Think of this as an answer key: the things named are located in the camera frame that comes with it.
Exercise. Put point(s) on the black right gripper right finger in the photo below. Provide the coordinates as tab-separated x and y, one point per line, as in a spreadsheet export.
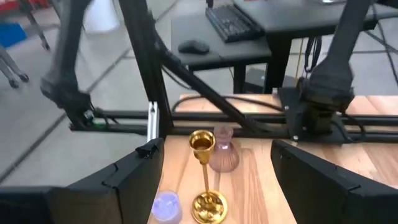
326	193

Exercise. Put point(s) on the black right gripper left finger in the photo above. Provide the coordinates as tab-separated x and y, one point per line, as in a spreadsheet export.
124	186

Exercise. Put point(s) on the purple jar candle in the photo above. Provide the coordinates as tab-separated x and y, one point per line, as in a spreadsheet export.
166	207

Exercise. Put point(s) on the pink ribbed glass candle holder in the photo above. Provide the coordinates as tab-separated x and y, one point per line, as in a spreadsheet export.
224	155

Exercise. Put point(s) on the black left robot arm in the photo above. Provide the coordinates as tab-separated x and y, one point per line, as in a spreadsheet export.
332	74

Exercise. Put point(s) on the silver aluminium profile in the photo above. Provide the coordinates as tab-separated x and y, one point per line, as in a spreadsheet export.
152	121

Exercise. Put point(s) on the gold candlestick holder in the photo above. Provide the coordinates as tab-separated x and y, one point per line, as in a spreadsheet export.
209	205

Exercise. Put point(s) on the grey rolling stand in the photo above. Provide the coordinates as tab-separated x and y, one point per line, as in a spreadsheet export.
23	76

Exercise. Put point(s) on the black computer mouse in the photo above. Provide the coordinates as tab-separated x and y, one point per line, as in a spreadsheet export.
193	46

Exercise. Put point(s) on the low dark grey desk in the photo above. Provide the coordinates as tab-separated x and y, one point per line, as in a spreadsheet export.
217	53

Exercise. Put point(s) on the white container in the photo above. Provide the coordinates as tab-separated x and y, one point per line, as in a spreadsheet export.
102	15

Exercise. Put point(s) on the blue bin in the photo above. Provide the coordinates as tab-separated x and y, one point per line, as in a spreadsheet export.
11	35

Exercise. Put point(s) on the black keyboard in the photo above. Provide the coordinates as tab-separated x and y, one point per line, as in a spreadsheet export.
231	23

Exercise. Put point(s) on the black aluminium table frame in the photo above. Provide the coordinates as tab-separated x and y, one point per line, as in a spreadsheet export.
143	62

